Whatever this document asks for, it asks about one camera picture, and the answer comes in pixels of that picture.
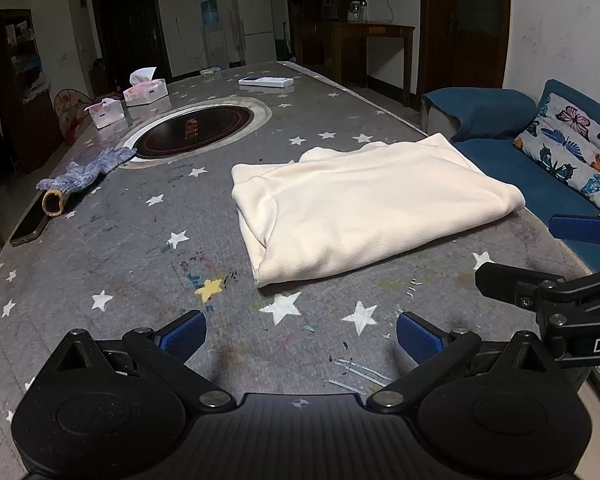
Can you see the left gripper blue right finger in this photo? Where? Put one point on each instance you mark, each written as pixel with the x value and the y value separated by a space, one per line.
pixel 430 345

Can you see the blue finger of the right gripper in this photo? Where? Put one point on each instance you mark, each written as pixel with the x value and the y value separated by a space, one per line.
pixel 577 228

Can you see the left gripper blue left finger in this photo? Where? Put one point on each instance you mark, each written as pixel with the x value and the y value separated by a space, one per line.
pixel 174 343

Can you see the cream sweatshirt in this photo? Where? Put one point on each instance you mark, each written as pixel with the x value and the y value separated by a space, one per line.
pixel 332 212

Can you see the butterfly print pillow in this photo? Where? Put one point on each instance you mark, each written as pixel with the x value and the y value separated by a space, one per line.
pixel 564 139

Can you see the blue sofa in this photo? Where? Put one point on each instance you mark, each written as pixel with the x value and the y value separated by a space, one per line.
pixel 482 123

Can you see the black smartphone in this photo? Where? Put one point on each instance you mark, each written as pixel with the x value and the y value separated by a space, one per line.
pixel 30 227

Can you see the blue knit work glove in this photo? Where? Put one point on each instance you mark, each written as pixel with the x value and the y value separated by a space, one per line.
pixel 77 178

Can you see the round induction hotpot cooker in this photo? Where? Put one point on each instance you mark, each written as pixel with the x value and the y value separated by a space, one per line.
pixel 195 129

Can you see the small pink tissue pack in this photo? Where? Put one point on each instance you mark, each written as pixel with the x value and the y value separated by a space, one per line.
pixel 106 112

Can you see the pink tissue box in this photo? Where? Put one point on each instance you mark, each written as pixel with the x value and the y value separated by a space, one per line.
pixel 145 88

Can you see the small teal packet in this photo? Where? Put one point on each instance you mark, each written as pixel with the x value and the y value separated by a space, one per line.
pixel 211 71

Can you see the dark wooden side table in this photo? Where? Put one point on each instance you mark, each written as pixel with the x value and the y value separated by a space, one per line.
pixel 376 54

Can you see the white remote control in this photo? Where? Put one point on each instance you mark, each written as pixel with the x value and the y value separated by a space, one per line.
pixel 266 82

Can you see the water dispenser with blue bottle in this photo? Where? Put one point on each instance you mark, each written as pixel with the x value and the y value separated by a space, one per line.
pixel 214 38

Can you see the white refrigerator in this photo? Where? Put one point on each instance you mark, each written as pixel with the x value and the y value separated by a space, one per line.
pixel 256 31

